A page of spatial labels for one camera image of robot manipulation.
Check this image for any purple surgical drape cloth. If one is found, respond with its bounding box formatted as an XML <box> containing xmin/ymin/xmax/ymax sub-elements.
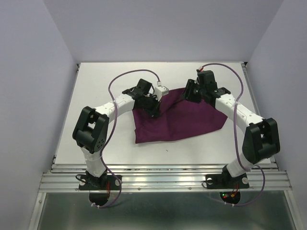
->
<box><xmin>132</xmin><ymin>88</ymin><xmax>227</xmax><ymax>144</ymax></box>

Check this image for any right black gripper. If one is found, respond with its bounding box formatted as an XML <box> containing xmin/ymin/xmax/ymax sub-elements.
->
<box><xmin>178</xmin><ymin>79</ymin><xmax>206</xmax><ymax>103</ymax></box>

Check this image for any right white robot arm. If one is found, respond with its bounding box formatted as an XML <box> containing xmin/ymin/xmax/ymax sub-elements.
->
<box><xmin>181</xmin><ymin>70</ymin><xmax>280</xmax><ymax>189</ymax></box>

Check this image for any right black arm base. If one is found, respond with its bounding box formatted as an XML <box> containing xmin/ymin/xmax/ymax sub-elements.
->
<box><xmin>201</xmin><ymin>166</ymin><xmax>249</xmax><ymax>189</ymax></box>

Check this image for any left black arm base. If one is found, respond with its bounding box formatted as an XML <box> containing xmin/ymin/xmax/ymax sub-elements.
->
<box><xmin>75</xmin><ymin>171</ymin><xmax>120</xmax><ymax>191</ymax></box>

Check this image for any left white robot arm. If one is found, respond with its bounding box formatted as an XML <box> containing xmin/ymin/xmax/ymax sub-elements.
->
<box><xmin>72</xmin><ymin>79</ymin><xmax>168</xmax><ymax>190</ymax></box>

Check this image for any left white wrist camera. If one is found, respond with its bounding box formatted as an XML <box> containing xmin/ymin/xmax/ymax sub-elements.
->
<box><xmin>154</xmin><ymin>81</ymin><xmax>169</xmax><ymax>101</ymax></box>

